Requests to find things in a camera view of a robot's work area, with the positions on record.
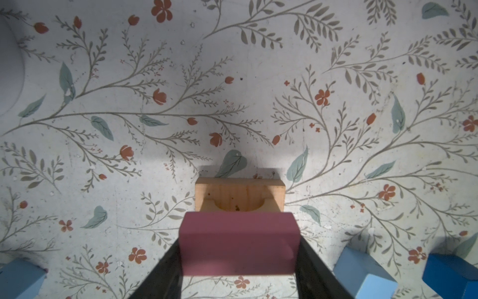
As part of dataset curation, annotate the light blue cube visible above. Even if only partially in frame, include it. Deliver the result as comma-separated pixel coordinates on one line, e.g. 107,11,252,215
1,259,47,299

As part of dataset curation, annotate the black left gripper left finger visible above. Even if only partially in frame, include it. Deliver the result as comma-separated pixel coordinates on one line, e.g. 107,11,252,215
129,240,183,299

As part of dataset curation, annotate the dark blue cube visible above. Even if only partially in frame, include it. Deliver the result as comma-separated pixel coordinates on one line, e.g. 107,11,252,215
422,254,478,299

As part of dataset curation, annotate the tape roll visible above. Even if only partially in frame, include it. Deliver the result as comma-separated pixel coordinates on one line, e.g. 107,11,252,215
0,17,25,116

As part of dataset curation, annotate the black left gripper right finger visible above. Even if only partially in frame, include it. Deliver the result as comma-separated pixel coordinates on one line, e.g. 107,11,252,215
295,237,353,299

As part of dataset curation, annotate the wooden block with holes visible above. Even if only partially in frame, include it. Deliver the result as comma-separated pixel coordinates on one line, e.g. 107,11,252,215
195,178,286,213

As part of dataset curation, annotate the pink block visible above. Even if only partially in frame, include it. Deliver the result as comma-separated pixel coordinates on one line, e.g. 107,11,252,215
179,212,301,276

